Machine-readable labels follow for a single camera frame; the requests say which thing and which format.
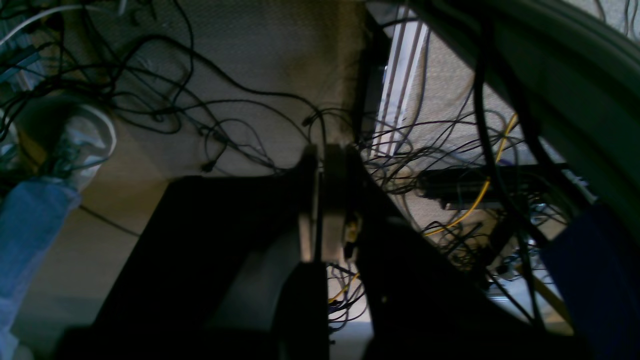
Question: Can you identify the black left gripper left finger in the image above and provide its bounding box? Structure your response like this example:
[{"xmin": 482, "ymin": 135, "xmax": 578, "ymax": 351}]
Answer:
[{"xmin": 55, "ymin": 146, "xmax": 321, "ymax": 360}]

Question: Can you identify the yellow cable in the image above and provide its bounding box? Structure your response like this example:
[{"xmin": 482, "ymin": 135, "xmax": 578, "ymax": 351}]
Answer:
[{"xmin": 327, "ymin": 112, "xmax": 521, "ymax": 306}]

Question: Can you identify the aluminium frame profile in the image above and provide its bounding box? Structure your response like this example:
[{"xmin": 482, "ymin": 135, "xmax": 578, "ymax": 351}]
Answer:
[{"xmin": 371, "ymin": 22, "xmax": 428, "ymax": 157}]

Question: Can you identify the blue jeans leg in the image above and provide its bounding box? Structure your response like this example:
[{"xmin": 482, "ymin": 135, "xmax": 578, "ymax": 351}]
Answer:
[{"xmin": 0, "ymin": 177, "xmax": 82, "ymax": 360}]

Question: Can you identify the black power strip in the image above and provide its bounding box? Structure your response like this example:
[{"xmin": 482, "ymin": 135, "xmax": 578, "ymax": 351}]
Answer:
[{"xmin": 416, "ymin": 164, "xmax": 574, "ymax": 211}]

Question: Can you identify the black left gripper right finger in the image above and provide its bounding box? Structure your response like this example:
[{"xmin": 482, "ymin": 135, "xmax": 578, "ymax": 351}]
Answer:
[{"xmin": 322, "ymin": 144, "xmax": 591, "ymax": 360}]

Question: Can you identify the white sneaker shoe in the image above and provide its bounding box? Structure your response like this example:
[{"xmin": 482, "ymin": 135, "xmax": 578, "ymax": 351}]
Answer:
[{"xmin": 14, "ymin": 95, "xmax": 117, "ymax": 192}]

